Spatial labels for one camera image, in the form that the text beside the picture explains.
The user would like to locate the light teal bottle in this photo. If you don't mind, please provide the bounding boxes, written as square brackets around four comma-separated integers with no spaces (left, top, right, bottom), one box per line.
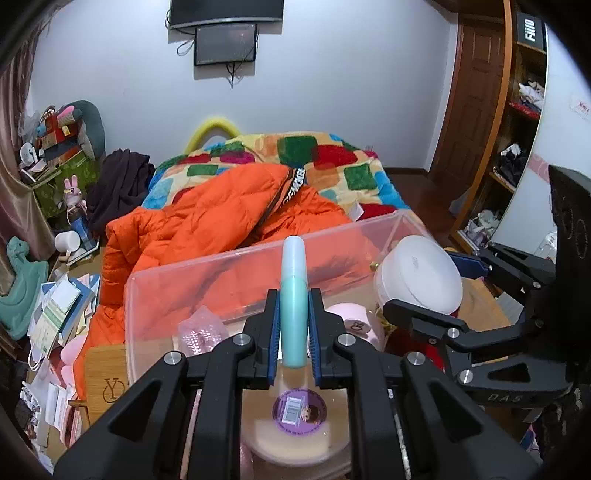
[281,235,309,368]

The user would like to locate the wooden wardrobe shelf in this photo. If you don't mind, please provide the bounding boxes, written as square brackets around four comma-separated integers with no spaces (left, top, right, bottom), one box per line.
[450,0,550,250]

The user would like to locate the person's right forearm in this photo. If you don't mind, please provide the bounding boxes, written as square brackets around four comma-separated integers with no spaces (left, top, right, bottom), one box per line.
[522,388,591,467]

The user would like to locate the green cardboard box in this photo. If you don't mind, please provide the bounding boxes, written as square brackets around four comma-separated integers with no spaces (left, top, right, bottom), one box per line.
[34,152,100,217]

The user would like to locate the yellow plush cushion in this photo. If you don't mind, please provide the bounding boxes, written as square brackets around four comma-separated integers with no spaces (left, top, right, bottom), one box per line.
[185,117,241,153]

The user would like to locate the patchwork fabric bag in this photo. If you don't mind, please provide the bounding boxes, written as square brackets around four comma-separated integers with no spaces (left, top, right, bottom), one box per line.
[37,105,79,148]

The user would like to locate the pink cord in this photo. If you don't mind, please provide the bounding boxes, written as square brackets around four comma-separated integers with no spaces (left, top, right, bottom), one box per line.
[178,305,229,356]

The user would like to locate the grey cushion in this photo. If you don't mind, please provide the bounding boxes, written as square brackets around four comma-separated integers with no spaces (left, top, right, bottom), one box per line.
[65,100,106,160]

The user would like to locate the round tin with purple label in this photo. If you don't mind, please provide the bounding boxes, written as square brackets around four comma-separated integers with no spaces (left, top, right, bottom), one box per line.
[240,378,352,478]

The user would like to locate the pile of books and papers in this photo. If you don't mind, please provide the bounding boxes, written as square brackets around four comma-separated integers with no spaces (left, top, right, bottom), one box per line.
[14,272,102,453]

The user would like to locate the small black wall monitor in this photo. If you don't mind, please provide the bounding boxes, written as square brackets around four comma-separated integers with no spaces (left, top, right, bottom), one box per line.
[194,23,258,68]

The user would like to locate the clear plastic storage box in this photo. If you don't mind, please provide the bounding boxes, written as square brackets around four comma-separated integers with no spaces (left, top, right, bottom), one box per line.
[124,210,444,480]

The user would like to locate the black wall television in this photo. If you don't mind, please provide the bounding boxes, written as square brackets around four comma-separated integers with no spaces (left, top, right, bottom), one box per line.
[168,0,284,29]

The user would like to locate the orange down jacket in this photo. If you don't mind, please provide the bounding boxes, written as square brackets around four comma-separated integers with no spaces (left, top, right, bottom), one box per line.
[74,164,402,400]

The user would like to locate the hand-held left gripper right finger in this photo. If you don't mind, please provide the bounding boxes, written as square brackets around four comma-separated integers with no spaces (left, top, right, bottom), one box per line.
[307,288,541,480]

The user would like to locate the dark purple cloth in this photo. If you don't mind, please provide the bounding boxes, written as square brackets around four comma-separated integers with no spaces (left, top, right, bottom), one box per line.
[85,148,155,227]

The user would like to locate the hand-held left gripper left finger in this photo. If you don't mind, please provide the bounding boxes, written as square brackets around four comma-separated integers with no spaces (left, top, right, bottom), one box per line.
[53,288,282,480]

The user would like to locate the teal dinosaur plush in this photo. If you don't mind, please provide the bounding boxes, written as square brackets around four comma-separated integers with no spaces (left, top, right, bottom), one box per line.
[0,236,49,342]

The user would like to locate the black sign box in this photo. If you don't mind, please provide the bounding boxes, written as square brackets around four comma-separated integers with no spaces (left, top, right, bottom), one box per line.
[515,13,548,47]

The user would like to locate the white mug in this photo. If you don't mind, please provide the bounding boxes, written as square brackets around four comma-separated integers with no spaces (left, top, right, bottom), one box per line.
[54,231,81,254]

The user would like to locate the red velvet pouch gold trim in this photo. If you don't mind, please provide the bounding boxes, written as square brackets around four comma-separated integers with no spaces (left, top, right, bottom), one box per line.
[375,307,455,372]

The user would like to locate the brown wooden door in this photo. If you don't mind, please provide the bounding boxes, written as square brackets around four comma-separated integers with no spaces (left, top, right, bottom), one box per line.
[431,14,509,185]

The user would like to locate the colourful patchwork blanket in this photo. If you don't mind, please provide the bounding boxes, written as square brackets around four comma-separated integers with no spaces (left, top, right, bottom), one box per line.
[142,131,411,222]

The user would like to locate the pink rabbit figurine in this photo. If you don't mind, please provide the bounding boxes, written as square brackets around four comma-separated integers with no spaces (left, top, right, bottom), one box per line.
[64,178,86,217]

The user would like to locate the dark shoes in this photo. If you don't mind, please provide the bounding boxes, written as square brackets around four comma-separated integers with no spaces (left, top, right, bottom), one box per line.
[496,143,529,183]

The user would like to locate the brown pink curtain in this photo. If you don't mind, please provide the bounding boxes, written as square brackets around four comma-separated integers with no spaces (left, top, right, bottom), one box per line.
[0,46,42,296]

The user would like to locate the white round jar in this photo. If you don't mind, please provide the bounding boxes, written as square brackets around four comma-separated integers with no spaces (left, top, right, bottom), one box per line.
[374,235,464,317]

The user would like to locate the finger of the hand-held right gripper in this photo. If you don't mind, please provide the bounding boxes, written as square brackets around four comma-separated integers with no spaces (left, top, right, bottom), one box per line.
[383,299,573,407]
[447,244,558,291]

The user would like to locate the white shoes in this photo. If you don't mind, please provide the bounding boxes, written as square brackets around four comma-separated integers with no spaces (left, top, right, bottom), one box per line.
[466,210,502,245]

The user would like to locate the pink round jar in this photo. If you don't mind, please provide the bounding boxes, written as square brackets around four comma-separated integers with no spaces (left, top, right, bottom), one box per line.
[325,302,386,352]

